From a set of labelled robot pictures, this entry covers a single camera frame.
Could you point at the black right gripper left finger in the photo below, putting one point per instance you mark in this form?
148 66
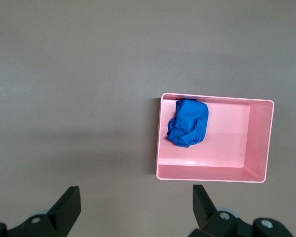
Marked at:
56 217

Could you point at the blue cloth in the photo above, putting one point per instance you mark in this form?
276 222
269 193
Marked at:
188 122

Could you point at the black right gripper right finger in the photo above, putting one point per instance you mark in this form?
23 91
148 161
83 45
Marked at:
219 219

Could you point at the pink plastic box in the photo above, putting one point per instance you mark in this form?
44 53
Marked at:
227 153

